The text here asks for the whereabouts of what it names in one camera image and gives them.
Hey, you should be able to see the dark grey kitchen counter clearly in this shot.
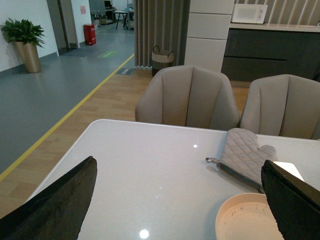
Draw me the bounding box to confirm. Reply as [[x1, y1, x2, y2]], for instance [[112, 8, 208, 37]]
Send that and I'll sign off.
[[221, 23, 320, 82]]

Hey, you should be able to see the beige upholstered chair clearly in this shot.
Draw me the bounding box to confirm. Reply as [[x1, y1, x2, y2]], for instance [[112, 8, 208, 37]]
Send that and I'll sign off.
[[135, 65, 240, 131], [239, 74, 320, 140]]

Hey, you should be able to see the green potted plant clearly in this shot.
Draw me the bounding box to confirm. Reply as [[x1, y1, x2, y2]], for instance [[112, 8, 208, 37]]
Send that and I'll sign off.
[[0, 18, 45, 48]]

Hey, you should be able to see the white microwave oven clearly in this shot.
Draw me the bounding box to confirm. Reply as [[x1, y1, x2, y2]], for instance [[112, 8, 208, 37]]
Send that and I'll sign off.
[[231, 3, 268, 24]]

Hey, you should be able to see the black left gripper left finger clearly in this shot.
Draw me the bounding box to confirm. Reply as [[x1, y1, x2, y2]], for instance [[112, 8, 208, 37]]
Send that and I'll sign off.
[[0, 156, 97, 240]]

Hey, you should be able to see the left beige upholstered chair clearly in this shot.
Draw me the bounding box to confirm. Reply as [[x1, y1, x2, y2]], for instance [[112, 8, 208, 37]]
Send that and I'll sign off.
[[135, 65, 240, 131]]

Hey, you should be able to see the grey ribbed curtain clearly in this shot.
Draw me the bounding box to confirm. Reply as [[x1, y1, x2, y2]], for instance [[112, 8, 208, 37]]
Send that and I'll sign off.
[[133, 0, 191, 67]]

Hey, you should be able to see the gold conical plant pot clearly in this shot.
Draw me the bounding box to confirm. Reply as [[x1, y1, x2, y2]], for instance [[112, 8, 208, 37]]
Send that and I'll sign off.
[[14, 41, 41, 73]]

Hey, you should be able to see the white tall cabinet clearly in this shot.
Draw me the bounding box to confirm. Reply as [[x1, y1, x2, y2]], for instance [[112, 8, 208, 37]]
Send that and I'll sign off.
[[184, 0, 234, 72]]

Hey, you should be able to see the grey quilted oven mitt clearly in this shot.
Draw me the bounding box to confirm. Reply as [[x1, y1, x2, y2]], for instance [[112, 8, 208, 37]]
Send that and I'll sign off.
[[205, 128, 278, 193]]

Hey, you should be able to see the red fire extinguisher box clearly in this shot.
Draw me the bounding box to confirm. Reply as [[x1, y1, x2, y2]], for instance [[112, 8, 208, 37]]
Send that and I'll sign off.
[[83, 24, 97, 46]]

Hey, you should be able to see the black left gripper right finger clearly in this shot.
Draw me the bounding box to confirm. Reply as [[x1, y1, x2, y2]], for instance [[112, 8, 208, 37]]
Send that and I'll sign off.
[[261, 160, 320, 240]]

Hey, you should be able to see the distant black-legged table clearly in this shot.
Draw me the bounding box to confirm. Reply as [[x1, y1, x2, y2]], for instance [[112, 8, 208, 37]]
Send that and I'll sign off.
[[113, 9, 135, 30]]

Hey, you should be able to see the woven striped laundry basket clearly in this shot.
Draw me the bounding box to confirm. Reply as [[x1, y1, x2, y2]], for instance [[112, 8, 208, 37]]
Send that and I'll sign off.
[[151, 45, 175, 77]]

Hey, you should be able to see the right beige upholstered chair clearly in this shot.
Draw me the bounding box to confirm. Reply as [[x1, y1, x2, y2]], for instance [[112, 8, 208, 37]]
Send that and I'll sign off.
[[239, 74, 320, 140]]

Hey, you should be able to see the beige round plate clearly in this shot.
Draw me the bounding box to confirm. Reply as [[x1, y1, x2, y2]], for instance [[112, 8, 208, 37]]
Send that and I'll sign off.
[[215, 193, 284, 240]]

